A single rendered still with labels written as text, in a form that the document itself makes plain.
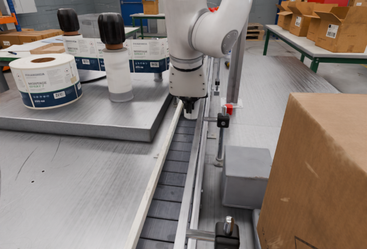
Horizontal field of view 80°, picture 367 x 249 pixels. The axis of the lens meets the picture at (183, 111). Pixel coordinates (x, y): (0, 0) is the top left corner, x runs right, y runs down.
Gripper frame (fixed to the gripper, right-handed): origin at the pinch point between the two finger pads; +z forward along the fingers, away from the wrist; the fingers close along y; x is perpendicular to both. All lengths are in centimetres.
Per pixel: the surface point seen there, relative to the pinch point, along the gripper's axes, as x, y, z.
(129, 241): 37.8, 3.9, -10.6
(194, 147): 20.1, -3.7, -9.3
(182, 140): 10.5, 0.8, 2.9
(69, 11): -44, 57, -8
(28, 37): -252, 302, 127
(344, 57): -135, -118, 68
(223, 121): 9.6, -9.4, -5.3
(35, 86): -3, 51, -1
